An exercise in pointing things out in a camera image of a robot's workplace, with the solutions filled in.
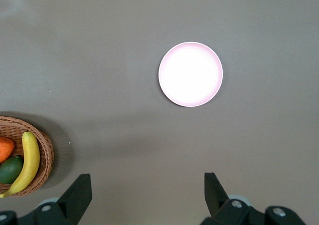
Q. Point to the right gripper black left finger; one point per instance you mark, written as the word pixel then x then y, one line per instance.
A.
pixel 79 195

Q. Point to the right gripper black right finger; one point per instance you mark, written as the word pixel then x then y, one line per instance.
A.
pixel 215 195

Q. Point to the yellow banana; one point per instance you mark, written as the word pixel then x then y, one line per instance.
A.
pixel 31 157

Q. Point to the brown wicker basket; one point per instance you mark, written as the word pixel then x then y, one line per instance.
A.
pixel 46 155

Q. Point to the green avocado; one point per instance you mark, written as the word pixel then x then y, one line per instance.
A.
pixel 10 170

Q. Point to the orange tangerine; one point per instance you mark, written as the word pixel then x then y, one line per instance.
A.
pixel 5 147

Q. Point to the pink round plate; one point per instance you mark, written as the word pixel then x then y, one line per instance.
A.
pixel 190 74

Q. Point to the brown table cover mat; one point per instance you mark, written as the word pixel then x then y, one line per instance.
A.
pixel 112 60

